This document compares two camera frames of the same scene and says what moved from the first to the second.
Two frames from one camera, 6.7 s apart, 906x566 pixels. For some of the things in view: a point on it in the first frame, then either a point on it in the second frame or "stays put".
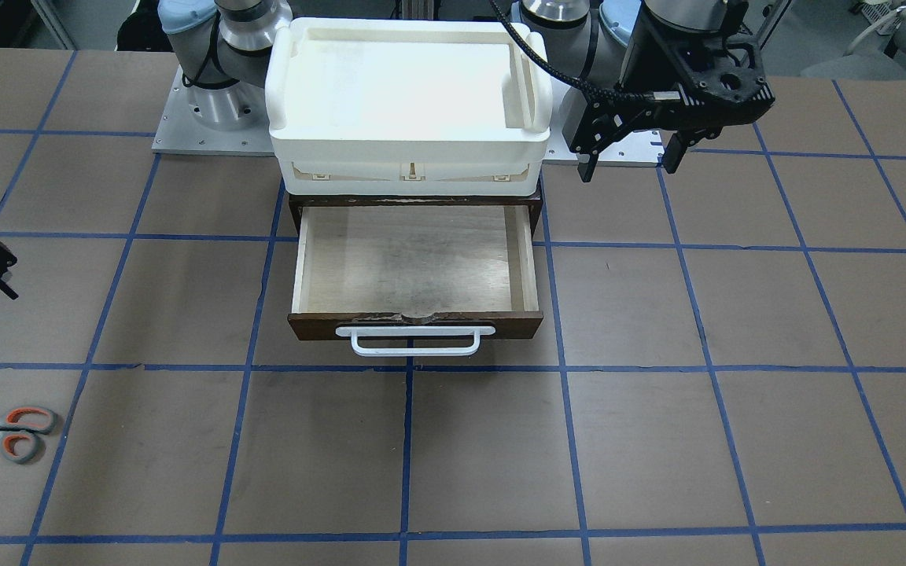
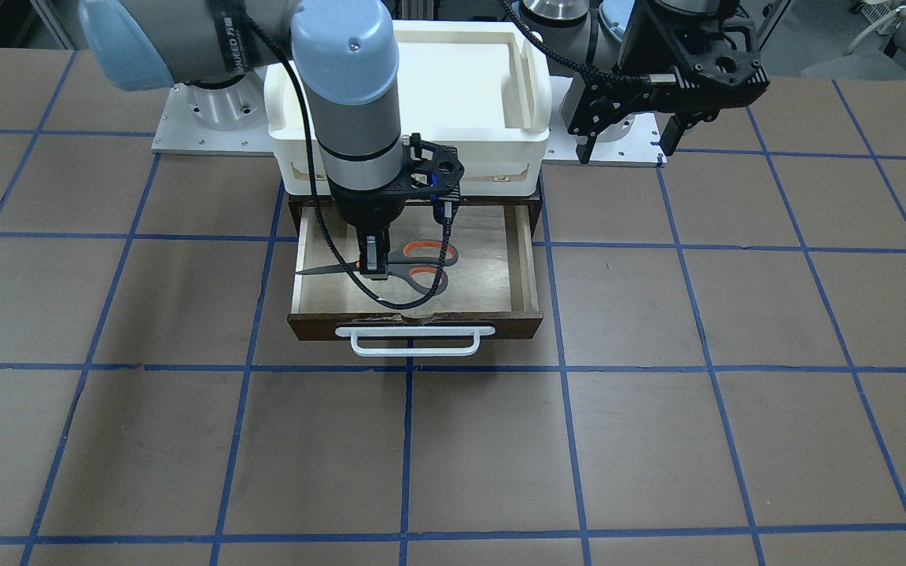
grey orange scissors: x=16 y=431 → x=414 y=266
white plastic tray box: x=408 y=106 stays put
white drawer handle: x=446 y=331 stays put
